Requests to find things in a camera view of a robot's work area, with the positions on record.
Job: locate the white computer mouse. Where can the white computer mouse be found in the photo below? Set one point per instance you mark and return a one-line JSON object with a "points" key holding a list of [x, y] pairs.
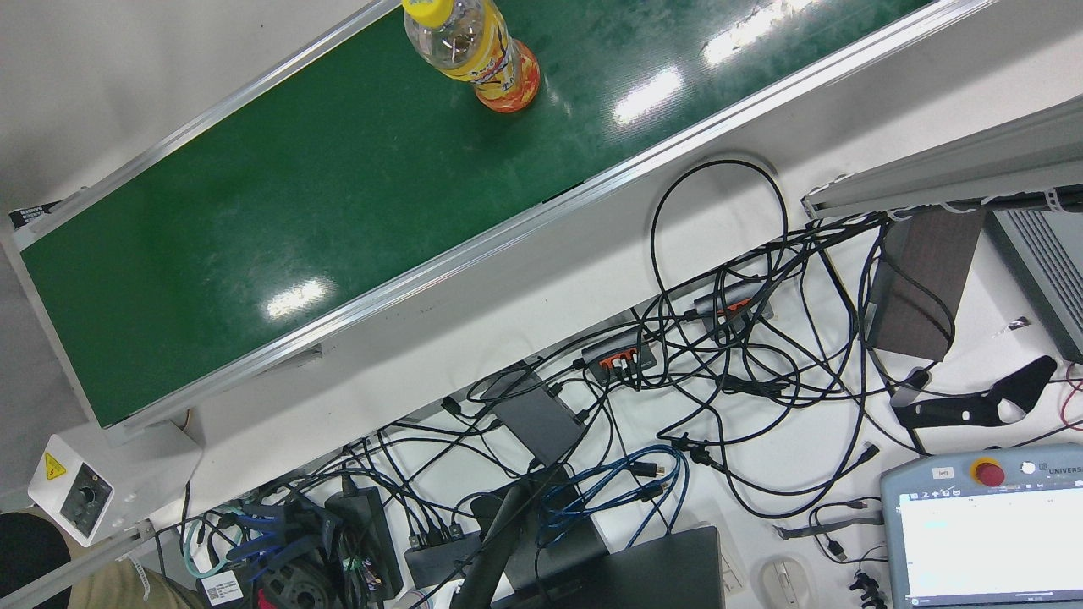
{"points": [[787, 584]]}

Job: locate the orange juice bottle yellow cap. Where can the orange juice bottle yellow cap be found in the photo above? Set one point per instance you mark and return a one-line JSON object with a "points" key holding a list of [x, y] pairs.
{"points": [[491, 68]]}

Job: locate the white conveyor control box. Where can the white conveyor control box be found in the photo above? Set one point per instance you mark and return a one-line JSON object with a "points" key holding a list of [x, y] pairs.
{"points": [[127, 474]]}

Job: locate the aluminium profile post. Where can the aluminium profile post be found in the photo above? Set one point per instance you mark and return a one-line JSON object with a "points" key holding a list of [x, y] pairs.
{"points": [[973, 161]]}

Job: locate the aluminium rail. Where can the aluminium rail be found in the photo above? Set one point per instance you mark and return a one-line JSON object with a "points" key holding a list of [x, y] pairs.
{"points": [[85, 565]]}

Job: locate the black monitor stand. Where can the black monitor stand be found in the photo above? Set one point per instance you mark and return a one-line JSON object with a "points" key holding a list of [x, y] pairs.
{"points": [[499, 541]]}

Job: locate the grey finned power supply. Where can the grey finned power supply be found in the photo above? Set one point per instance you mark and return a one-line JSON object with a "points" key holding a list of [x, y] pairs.
{"points": [[1053, 271]]}

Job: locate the dark brown wooden block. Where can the dark brown wooden block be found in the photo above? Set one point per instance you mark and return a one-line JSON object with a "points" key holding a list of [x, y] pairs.
{"points": [[922, 288]]}

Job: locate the dark grey flat box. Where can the dark grey flat box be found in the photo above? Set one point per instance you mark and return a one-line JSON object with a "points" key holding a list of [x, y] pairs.
{"points": [[541, 419]]}

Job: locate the black multiport hub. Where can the black multiport hub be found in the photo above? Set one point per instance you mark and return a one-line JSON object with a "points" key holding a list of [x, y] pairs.
{"points": [[440, 558]]}

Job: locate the black blue mechanical device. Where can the black blue mechanical device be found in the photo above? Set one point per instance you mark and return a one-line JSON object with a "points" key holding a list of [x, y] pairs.
{"points": [[292, 588]]}

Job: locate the black power adapter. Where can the black power adapter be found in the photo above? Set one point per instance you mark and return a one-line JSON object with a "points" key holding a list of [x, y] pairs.
{"points": [[364, 533]]}

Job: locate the grey teach pendant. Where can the grey teach pendant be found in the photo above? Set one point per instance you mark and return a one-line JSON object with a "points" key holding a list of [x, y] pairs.
{"points": [[973, 541]]}

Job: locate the person in tan shirt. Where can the person in tan shirt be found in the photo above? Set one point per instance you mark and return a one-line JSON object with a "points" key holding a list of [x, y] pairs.
{"points": [[30, 558]]}

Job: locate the white printed label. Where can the white printed label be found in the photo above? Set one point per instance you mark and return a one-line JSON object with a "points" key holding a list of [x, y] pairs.
{"points": [[222, 588]]}

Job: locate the green conveyor belt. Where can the green conveyor belt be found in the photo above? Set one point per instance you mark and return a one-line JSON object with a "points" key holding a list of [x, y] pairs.
{"points": [[338, 220]]}

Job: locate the black plug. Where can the black plug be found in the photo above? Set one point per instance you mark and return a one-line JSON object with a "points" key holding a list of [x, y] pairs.
{"points": [[863, 584]]}

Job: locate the black metal bracket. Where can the black metal bracket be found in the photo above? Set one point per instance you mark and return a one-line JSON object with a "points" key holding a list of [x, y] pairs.
{"points": [[956, 414]]}

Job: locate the black hub with orange ports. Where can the black hub with orange ports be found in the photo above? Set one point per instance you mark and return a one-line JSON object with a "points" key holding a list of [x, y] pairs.
{"points": [[618, 347], [736, 296]]}

